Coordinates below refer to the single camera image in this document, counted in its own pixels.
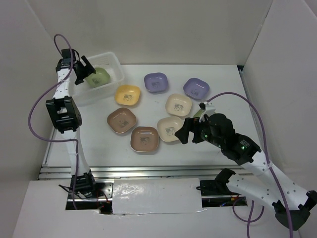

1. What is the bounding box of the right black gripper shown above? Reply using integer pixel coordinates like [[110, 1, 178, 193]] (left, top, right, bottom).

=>
[[174, 116, 224, 148]]

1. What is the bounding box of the green panda plate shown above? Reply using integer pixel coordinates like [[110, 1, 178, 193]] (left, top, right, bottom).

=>
[[193, 109, 205, 118], [85, 67, 110, 88]]

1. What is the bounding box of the brown panda plate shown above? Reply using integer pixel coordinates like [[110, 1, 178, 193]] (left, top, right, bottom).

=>
[[130, 126, 159, 154], [107, 108, 137, 134]]

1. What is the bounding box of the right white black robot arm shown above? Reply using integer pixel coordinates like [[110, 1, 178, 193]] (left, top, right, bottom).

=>
[[175, 114, 317, 231]]

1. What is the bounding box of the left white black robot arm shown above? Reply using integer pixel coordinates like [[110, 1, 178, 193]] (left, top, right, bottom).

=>
[[46, 49, 98, 198]]

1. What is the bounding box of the white perforated plastic bin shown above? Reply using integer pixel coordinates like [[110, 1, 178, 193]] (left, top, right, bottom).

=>
[[71, 52, 125, 106]]

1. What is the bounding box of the cream panda plate lower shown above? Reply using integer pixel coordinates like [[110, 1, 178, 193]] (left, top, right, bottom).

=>
[[157, 116, 184, 142]]

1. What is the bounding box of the cream panda plate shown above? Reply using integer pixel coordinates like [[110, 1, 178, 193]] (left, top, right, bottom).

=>
[[157, 116, 184, 142], [165, 94, 192, 117]]

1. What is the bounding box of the cream panda plate upper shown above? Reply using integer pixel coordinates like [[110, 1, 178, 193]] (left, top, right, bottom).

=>
[[165, 94, 192, 117]]

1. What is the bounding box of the purple panda plate right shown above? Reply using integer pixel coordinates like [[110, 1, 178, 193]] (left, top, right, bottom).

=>
[[183, 78, 210, 100]]

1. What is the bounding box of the purple panda plate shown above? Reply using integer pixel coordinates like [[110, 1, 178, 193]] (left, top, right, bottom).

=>
[[144, 72, 169, 93], [183, 78, 210, 100]]

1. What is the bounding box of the yellow panda plate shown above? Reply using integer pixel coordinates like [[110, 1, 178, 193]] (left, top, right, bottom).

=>
[[114, 85, 141, 107]]

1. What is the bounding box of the purple panda plate left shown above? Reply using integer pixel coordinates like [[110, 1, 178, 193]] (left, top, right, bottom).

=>
[[144, 72, 169, 93]]

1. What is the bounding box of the white foil covered panel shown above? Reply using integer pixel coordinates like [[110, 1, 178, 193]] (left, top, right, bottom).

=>
[[112, 178, 203, 215]]

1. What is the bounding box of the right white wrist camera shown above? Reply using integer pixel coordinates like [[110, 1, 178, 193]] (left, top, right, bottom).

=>
[[199, 101, 216, 122]]

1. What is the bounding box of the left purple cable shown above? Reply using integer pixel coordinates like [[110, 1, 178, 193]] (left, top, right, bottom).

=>
[[27, 34, 82, 210]]

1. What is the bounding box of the purple cable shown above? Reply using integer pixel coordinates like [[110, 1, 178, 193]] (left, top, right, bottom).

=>
[[27, 34, 82, 210], [207, 92, 295, 238]]

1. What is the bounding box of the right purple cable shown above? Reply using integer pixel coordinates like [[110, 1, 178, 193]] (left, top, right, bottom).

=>
[[207, 92, 295, 238]]

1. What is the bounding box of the aluminium rail frame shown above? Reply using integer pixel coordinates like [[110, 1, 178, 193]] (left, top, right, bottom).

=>
[[37, 64, 268, 211]]

